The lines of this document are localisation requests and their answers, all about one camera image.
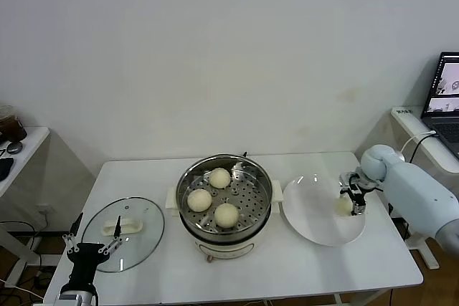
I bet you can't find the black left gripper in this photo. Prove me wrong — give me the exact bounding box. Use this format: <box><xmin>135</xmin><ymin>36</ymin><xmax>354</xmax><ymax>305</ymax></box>
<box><xmin>62</xmin><ymin>211</ymin><xmax>123</xmax><ymax>285</ymax></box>

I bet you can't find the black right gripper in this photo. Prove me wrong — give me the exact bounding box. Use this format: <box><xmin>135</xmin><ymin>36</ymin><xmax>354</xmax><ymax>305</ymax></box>
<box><xmin>339</xmin><ymin>172</ymin><xmax>377</xmax><ymax>217</ymax></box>

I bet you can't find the white steamed baozi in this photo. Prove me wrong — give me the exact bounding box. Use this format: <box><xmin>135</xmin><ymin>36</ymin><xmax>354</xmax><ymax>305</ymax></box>
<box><xmin>187</xmin><ymin>188</ymin><xmax>212</xmax><ymax>213</ymax></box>
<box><xmin>334</xmin><ymin>194</ymin><xmax>355</xmax><ymax>216</ymax></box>
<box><xmin>209</xmin><ymin>168</ymin><xmax>232</xmax><ymax>189</ymax></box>
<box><xmin>214</xmin><ymin>203</ymin><xmax>240</xmax><ymax>229</ymax></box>

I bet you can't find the glass lid cream handle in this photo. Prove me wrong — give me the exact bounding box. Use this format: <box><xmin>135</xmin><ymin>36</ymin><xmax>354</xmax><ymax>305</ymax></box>
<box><xmin>80</xmin><ymin>196</ymin><xmax>166</xmax><ymax>273</ymax></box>

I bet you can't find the stainless steel steamer basket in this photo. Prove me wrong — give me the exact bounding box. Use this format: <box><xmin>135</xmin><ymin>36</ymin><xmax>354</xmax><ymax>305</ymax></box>
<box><xmin>176</xmin><ymin>154</ymin><xmax>273</xmax><ymax>241</ymax></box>

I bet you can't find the white round plate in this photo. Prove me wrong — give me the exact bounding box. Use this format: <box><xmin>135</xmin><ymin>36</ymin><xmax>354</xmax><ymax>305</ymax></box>
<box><xmin>282</xmin><ymin>174</ymin><xmax>367</xmax><ymax>248</ymax></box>

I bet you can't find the white laptop desk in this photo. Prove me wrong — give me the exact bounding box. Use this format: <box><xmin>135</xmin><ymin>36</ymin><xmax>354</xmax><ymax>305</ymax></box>
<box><xmin>389</xmin><ymin>106</ymin><xmax>459</xmax><ymax>270</ymax></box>

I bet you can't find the white side table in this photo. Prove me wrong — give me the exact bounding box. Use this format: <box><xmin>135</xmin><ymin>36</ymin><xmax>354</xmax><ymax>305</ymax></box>
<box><xmin>0</xmin><ymin>125</ymin><xmax>51</xmax><ymax>285</ymax></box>

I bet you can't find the black pouch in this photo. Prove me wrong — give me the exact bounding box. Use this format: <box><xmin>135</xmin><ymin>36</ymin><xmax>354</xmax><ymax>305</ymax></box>
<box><xmin>0</xmin><ymin>157</ymin><xmax>15</xmax><ymax>181</ymax></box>

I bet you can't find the plastic cup brown drink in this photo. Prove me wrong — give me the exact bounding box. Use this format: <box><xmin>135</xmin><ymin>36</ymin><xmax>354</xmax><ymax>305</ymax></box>
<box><xmin>0</xmin><ymin>104</ymin><xmax>28</xmax><ymax>143</ymax></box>

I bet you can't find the cream electric cooker base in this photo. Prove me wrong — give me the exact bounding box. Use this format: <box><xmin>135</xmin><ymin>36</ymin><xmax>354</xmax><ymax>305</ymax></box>
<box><xmin>165</xmin><ymin>178</ymin><xmax>284</xmax><ymax>262</ymax></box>

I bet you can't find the dark open laptop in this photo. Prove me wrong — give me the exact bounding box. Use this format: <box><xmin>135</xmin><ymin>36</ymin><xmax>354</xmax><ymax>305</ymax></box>
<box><xmin>420</xmin><ymin>51</ymin><xmax>459</xmax><ymax>160</ymax></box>

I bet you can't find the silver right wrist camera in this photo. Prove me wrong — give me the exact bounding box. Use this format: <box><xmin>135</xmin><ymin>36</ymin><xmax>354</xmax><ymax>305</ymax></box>
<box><xmin>339</xmin><ymin>172</ymin><xmax>361</xmax><ymax>192</ymax></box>

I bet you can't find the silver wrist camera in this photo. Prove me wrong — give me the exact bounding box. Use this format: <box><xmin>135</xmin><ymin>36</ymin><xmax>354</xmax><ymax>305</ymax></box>
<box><xmin>339</xmin><ymin>172</ymin><xmax>361</xmax><ymax>192</ymax></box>
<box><xmin>57</xmin><ymin>293</ymin><xmax>85</xmax><ymax>306</ymax></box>

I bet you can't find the white wall power outlet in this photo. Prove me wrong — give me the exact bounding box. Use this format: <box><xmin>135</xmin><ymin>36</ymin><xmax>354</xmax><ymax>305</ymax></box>
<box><xmin>34</xmin><ymin>204</ymin><xmax>55</xmax><ymax>229</ymax></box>

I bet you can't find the black floor cable bundle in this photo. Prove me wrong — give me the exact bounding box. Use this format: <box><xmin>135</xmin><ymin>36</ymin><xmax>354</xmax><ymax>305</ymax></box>
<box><xmin>32</xmin><ymin>270</ymin><xmax>55</xmax><ymax>292</ymax></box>

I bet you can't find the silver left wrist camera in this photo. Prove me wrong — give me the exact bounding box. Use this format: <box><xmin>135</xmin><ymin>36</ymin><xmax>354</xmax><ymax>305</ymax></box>
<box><xmin>57</xmin><ymin>293</ymin><xmax>85</xmax><ymax>306</ymax></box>

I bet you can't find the white laptop cable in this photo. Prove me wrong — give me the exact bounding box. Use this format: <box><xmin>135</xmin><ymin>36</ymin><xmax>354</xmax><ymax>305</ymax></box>
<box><xmin>399</xmin><ymin>130</ymin><xmax>438</xmax><ymax>155</ymax></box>

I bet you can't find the black cable with adapter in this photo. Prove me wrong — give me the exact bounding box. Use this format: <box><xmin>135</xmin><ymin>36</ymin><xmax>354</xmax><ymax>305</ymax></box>
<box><xmin>408</xmin><ymin>133</ymin><xmax>437</xmax><ymax>163</ymax></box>

